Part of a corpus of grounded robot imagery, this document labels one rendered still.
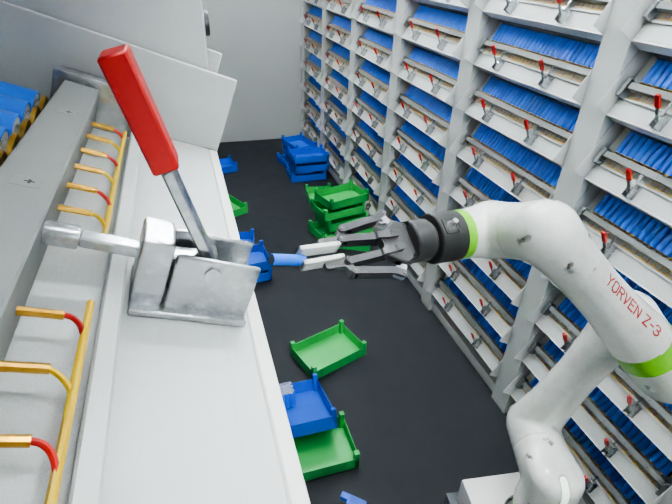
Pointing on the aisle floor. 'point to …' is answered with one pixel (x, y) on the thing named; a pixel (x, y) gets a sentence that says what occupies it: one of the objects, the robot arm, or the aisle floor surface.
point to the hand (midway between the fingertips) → (320, 255)
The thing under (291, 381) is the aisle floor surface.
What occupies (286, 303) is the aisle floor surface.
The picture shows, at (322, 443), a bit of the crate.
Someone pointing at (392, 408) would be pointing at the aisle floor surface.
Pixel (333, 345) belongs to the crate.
